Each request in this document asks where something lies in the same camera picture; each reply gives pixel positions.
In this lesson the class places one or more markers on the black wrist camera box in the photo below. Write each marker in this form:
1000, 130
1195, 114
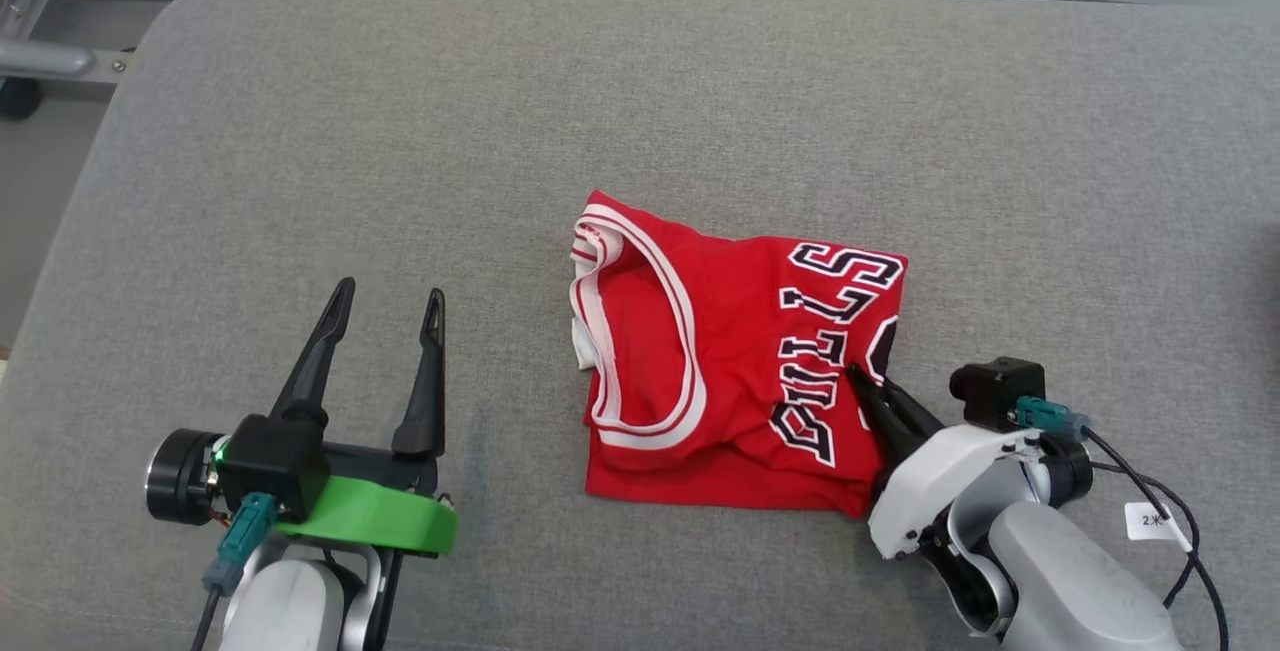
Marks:
1000, 386
275, 461

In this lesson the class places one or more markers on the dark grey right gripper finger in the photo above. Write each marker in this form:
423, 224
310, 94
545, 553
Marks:
885, 426
915, 416

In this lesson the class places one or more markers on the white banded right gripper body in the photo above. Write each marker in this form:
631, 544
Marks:
930, 481

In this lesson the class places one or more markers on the grey metal frame tube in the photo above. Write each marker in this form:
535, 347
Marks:
50, 59

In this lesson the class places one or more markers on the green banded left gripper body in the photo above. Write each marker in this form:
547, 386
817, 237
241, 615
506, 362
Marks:
380, 521

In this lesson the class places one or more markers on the black caster wheel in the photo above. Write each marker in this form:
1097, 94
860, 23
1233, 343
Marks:
18, 99

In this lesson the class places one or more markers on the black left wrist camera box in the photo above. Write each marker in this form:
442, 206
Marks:
275, 461

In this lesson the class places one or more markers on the red white basketball jersey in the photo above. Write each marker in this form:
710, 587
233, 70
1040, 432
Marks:
720, 331

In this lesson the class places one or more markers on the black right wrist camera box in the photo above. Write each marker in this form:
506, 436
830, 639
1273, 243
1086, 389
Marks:
1000, 386

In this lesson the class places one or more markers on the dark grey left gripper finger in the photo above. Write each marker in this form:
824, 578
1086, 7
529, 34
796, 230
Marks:
428, 401
310, 371

